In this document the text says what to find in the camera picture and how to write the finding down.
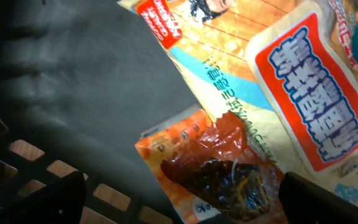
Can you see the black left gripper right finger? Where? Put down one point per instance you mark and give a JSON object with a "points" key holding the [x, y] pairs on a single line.
{"points": [[306, 202]]}

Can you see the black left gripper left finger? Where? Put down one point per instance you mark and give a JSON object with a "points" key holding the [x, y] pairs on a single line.
{"points": [[61, 202]]}

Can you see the small orange snack packet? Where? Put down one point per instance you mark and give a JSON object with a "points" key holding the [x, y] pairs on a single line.
{"points": [[209, 168]]}

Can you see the cream snack bag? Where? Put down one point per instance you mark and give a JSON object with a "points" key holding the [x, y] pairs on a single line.
{"points": [[286, 68]]}

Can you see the grey plastic mesh basket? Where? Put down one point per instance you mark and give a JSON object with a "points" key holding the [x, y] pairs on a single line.
{"points": [[81, 80]]}

